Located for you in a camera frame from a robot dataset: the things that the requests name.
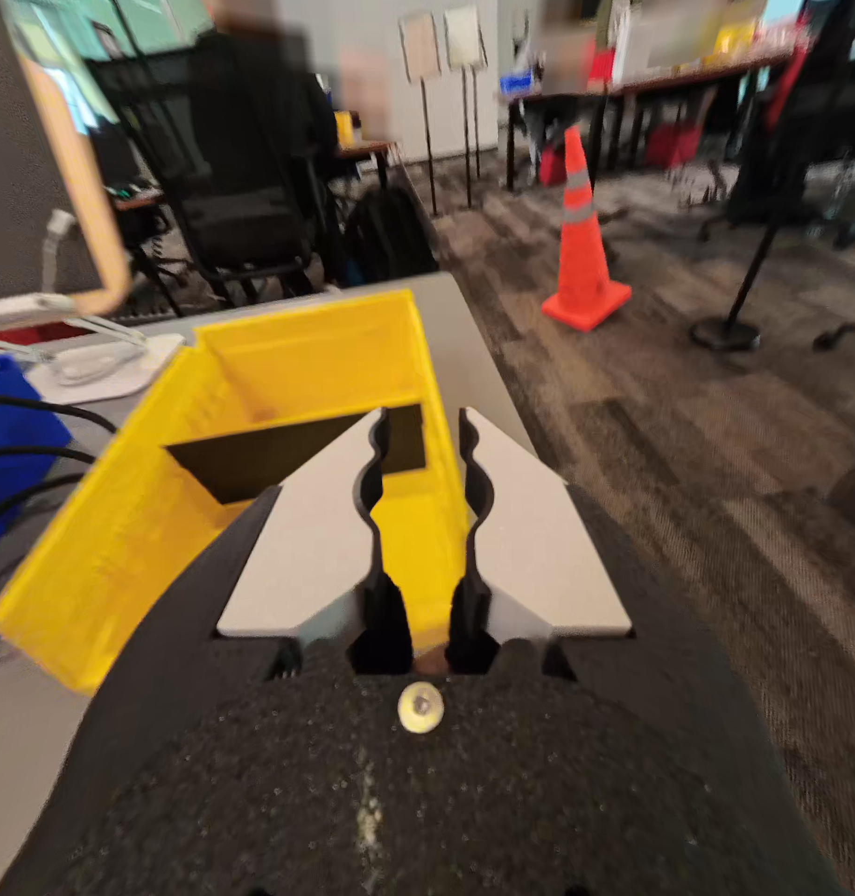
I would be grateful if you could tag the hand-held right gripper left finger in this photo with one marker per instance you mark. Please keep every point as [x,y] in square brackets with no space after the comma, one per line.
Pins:
[295,560]

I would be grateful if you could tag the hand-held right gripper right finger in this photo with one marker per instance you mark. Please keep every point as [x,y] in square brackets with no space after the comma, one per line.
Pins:
[554,560]

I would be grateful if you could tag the yellow plastic bin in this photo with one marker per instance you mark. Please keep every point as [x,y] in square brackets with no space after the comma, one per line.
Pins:
[92,560]

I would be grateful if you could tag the blue plastic bin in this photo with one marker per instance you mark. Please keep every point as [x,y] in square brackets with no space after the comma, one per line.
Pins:
[15,448]

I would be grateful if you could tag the black bin divider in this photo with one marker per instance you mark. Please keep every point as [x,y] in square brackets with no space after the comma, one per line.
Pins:
[260,455]

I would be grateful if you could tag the black floor stand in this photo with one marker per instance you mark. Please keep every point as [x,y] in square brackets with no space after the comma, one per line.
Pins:
[725,333]

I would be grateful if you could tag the white panel stand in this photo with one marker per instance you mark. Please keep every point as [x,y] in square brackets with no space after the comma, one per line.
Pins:
[92,361]

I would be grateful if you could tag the orange traffic cone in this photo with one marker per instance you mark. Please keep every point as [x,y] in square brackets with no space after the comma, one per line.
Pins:
[585,252]

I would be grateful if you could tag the black backpack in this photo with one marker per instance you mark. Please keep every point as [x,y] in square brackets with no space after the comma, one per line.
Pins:
[388,231]

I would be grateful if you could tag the black office chair base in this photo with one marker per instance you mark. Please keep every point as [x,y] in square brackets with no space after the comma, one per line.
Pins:
[845,333]

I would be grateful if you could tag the black office chair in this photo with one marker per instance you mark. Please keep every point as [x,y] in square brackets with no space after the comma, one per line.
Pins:
[232,182]

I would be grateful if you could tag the red plastic bin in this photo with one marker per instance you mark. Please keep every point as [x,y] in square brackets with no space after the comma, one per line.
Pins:
[673,144]

